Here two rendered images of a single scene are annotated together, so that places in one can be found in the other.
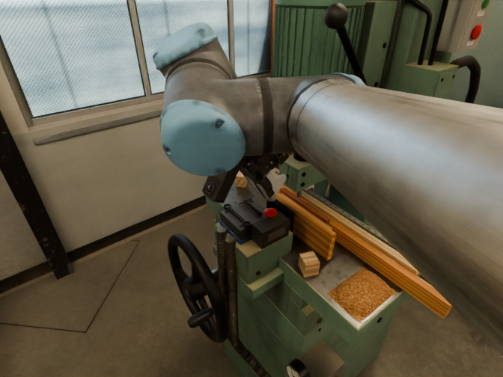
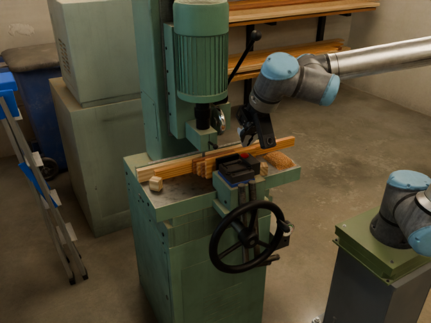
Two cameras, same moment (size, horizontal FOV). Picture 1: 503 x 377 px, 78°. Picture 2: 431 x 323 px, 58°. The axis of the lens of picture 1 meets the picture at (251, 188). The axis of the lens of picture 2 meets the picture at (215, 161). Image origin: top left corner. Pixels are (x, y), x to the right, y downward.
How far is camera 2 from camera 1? 1.25 m
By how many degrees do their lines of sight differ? 67
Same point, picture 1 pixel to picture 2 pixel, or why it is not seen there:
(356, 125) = (374, 55)
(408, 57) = not seen: hidden behind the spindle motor
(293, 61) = (219, 65)
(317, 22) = (226, 40)
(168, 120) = (337, 83)
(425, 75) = not seen: hidden behind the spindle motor
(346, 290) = (282, 161)
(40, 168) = not seen: outside the picture
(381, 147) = (387, 55)
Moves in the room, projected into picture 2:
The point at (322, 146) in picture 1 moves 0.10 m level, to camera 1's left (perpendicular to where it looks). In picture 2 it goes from (364, 65) to (371, 75)
